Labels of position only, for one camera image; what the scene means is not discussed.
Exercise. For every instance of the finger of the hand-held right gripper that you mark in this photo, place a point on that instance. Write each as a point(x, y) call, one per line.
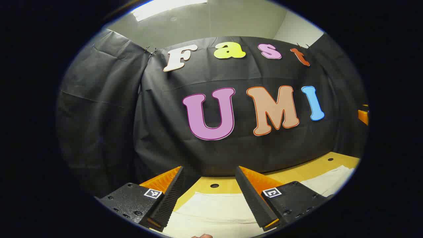
point(364, 115)

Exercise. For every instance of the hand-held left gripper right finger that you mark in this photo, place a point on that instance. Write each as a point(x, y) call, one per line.
point(254, 201)

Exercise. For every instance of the ceiling light panel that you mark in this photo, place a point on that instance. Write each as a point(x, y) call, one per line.
point(165, 8)

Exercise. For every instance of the black backdrop cloth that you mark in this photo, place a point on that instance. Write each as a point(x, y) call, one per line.
point(165, 138)

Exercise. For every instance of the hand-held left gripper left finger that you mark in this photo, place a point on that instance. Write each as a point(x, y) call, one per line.
point(168, 198)

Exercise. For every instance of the white jeans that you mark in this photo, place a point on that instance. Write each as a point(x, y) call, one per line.
point(214, 211)

